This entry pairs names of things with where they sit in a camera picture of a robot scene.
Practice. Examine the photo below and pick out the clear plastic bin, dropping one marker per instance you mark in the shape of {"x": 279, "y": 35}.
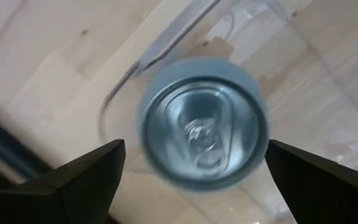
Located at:
{"x": 306, "y": 77}

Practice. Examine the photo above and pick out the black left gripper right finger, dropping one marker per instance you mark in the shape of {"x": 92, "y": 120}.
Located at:
{"x": 328, "y": 199}

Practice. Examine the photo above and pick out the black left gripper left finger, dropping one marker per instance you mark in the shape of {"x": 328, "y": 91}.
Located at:
{"x": 57, "y": 202}

